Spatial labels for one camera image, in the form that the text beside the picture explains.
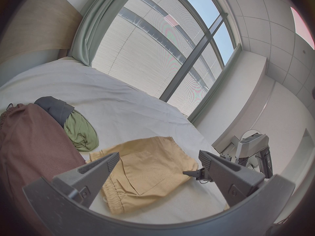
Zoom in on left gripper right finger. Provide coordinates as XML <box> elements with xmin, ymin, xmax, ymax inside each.
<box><xmin>198</xmin><ymin>150</ymin><xmax>266</xmax><ymax>209</ymax></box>

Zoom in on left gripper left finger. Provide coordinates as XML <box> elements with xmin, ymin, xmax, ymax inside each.
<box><xmin>52</xmin><ymin>152</ymin><xmax>120</xmax><ymax>209</ymax></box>

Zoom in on tan shorts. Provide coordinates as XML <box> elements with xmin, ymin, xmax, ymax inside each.
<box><xmin>89</xmin><ymin>136</ymin><xmax>199</xmax><ymax>215</ymax></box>

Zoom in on bed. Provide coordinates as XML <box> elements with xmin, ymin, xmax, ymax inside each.
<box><xmin>0</xmin><ymin>0</ymin><xmax>228</xmax><ymax>224</ymax></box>

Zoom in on green garment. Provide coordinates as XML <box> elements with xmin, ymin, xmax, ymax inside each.
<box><xmin>63</xmin><ymin>109</ymin><xmax>99</xmax><ymax>152</ymax></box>

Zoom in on round white mirror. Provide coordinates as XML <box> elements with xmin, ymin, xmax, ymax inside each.
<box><xmin>242</xmin><ymin>130</ymin><xmax>262</xmax><ymax>141</ymax></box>

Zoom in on brown shorts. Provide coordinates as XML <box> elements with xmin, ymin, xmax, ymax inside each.
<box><xmin>0</xmin><ymin>103</ymin><xmax>85</xmax><ymax>230</ymax></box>

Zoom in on black garment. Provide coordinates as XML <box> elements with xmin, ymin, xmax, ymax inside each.
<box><xmin>34</xmin><ymin>96</ymin><xmax>75</xmax><ymax>127</ymax></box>

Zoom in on window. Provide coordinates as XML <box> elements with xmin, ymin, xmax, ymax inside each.
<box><xmin>90</xmin><ymin>0</ymin><xmax>243</xmax><ymax>125</ymax></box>

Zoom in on grey-green curtain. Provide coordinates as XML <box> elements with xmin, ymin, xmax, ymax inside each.
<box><xmin>70</xmin><ymin>0</ymin><xmax>148</xmax><ymax>67</ymax></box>

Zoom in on square ceiling light panel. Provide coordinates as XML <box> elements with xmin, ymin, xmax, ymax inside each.
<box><xmin>290</xmin><ymin>6</ymin><xmax>315</xmax><ymax>50</ymax></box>

